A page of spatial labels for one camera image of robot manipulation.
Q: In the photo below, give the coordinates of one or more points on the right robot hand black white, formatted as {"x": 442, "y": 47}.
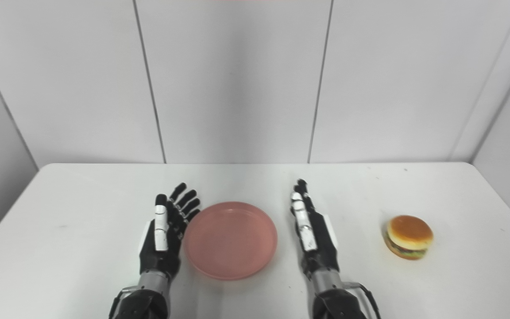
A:
{"x": 317, "y": 243}

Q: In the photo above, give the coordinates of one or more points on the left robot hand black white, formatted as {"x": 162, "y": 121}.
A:
{"x": 162, "y": 246}

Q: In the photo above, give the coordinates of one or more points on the pink round plate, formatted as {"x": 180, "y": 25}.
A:
{"x": 230, "y": 240}

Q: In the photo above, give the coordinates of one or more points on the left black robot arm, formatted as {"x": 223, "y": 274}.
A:
{"x": 142, "y": 299}

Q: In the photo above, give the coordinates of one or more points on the toy hamburger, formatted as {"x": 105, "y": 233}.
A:
{"x": 409, "y": 237}

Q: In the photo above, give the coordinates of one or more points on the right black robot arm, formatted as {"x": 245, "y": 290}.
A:
{"x": 337, "y": 299}

